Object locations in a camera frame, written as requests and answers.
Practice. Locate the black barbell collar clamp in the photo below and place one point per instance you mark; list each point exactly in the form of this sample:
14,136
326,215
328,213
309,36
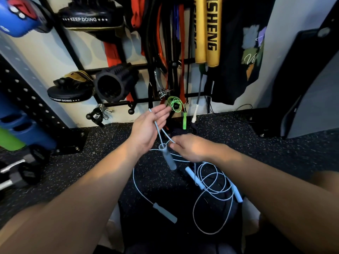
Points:
96,114

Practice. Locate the yellow padded striking stick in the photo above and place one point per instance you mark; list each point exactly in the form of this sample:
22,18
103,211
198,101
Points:
200,31
214,34

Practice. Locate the blue boxing headgear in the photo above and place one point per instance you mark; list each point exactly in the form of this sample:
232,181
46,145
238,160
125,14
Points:
14,23

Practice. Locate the red resistance band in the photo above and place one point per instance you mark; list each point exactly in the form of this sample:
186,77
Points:
182,50

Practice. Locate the black wall rack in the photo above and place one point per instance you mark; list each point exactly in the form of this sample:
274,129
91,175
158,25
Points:
69,44

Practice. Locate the person's right forearm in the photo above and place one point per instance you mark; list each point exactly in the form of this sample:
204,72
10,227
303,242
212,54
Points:
278,198

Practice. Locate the person's left fingers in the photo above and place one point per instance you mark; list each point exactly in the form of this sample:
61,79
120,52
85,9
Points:
162,115

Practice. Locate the person's right fingers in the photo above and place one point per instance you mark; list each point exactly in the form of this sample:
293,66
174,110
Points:
177,148

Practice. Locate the silver metal carabiner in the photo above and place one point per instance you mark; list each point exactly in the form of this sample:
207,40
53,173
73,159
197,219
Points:
163,93

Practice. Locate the person's left forearm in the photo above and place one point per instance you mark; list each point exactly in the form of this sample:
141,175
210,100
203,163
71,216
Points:
79,203

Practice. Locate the blue resistance band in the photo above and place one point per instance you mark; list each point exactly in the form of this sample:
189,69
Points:
176,23

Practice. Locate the person's right leg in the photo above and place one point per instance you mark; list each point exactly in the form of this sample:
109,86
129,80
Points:
327,181

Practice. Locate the black gold-trimmed focus mitt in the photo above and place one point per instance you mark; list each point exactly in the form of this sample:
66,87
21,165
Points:
69,94
90,19

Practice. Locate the person's left hand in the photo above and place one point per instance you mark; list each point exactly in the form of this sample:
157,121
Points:
143,132

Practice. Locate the black perforated rack upright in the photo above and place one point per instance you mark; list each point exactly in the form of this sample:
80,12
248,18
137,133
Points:
31,104

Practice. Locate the orange resistance band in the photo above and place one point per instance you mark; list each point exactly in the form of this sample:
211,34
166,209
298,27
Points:
159,36

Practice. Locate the black printed t-shirt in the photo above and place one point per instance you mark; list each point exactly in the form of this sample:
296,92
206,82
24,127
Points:
233,76

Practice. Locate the person's right hand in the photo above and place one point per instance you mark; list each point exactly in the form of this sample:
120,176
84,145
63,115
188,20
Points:
197,149

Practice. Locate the black shorts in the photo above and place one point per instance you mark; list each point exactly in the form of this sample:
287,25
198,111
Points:
169,235

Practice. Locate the bunch of black resistance bands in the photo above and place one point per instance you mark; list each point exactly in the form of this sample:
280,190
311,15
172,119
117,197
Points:
151,36

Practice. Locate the black ridged foam roller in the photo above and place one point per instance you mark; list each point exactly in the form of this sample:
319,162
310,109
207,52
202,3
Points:
120,76

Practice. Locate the black padded bench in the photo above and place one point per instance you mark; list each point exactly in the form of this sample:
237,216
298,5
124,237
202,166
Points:
299,63

